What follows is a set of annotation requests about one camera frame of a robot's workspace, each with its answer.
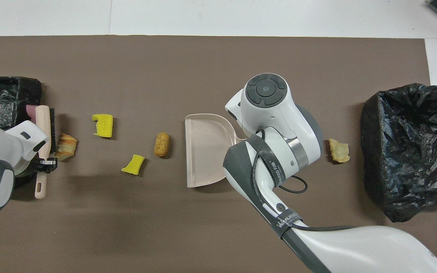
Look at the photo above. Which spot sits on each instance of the yellow waisted sponge piece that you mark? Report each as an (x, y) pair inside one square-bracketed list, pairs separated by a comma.
[(133, 165)]

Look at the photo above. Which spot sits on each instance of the black trash bag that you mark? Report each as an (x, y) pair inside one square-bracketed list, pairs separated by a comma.
[(393, 170), (6, 98)]

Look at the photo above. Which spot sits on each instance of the yellow notched sponge block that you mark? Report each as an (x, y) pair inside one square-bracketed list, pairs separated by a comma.
[(104, 127)]

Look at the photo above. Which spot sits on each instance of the striped orange bread piece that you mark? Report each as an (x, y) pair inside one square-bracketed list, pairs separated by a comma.
[(66, 146)]

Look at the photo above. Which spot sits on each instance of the pale snack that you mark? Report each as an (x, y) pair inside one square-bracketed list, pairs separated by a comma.
[(340, 151)]

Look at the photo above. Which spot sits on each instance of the beige plastic dustpan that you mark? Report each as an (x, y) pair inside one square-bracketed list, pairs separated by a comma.
[(205, 151)]

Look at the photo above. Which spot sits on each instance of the pink bin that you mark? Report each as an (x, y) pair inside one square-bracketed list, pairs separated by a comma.
[(30, 112)]

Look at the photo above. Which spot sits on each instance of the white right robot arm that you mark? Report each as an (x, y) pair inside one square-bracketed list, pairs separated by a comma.
[(279, 125)]

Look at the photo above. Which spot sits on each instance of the brown bread roll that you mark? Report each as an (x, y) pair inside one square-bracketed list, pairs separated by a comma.
[(161, 145)]

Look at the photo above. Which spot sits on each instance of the beige hand brush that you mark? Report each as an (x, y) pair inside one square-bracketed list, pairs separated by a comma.
[(43, 125)]

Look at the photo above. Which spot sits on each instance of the brown table mat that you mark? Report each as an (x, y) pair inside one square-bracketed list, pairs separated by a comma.
[(127, 227)]

